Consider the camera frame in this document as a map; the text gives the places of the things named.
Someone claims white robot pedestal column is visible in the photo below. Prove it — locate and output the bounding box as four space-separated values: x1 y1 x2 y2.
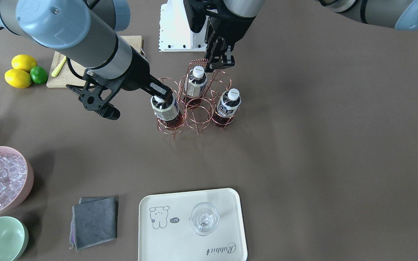
158 0 208 52

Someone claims grey folded cloth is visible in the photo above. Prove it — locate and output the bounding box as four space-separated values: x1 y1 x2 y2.
70 197 118 251

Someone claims green lime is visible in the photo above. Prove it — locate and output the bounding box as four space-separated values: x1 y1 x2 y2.
30 66 49 84

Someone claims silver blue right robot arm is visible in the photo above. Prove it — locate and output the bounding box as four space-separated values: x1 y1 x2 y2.
0 0 178 120

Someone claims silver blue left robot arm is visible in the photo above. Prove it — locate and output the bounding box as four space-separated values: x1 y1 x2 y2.
184 0 418 73

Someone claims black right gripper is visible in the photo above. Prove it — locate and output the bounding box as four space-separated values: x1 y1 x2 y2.
66 54 174 120

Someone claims tea bottle white cap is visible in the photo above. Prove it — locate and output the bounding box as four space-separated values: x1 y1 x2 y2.
150 95 184 129

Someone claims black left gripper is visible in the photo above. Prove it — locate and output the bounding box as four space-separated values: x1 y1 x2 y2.
184 0 264 72

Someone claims bamboo cutting board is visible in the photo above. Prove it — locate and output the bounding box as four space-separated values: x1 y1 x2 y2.
46 35 143 88

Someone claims yellow lemon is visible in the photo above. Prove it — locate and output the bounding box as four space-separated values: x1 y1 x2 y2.
4 69 32 88
11 54 38 73

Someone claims cream rabbit tray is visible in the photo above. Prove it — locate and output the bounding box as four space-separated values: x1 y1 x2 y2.
138 188 248 261

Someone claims pink bowl of ice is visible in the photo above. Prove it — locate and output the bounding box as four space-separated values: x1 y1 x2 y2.
0 146 34 214

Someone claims clear wine glass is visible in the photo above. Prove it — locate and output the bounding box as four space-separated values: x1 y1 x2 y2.
189 202 220 236

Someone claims copper wire bottle basket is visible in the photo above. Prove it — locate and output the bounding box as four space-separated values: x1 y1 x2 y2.
156 58 239 137

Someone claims yellow plastic knife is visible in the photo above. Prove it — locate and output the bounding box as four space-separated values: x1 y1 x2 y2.
51 56 67 78

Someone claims green ceramic bowl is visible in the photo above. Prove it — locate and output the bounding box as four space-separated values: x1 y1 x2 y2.
0 216 29 261

